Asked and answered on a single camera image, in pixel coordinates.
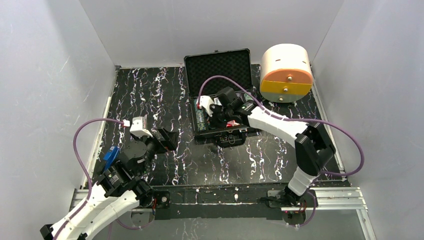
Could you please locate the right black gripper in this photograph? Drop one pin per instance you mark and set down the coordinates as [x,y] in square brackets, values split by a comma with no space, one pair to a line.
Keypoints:
[218,116]

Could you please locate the red triangular plaque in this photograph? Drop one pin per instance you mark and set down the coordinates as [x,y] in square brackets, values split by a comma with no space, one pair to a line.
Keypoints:
[232,124]

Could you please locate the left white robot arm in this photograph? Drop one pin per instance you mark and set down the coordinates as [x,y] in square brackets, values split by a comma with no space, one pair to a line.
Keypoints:
[120,188]

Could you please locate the black poker chip case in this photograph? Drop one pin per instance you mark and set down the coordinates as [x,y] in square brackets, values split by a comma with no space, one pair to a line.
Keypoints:
[209,73]

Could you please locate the white round drawer cabinet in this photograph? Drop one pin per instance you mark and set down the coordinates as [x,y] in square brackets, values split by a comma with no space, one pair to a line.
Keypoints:
[285,73]

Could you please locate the green blue white chip stack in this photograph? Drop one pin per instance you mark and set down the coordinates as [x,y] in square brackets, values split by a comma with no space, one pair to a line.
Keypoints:
[247,97]

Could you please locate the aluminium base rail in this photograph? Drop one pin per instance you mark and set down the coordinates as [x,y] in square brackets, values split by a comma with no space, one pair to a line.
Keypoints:
[247,201]

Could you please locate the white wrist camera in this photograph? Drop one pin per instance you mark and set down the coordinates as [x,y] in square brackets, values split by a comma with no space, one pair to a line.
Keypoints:
[204,102]
[139,128]

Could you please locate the blue stapler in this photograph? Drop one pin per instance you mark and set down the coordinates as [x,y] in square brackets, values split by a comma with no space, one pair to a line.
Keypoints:
[110,156]

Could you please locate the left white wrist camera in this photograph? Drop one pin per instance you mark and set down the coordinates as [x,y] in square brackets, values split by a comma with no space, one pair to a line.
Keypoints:
[139,128]

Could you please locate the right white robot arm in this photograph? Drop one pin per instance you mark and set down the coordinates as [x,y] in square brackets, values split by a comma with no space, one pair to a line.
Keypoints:
[310,139]

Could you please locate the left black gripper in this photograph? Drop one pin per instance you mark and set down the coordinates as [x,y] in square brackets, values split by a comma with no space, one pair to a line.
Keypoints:
[167,139]

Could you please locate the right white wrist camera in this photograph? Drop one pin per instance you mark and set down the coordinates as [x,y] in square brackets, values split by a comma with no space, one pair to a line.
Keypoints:
[204,102]

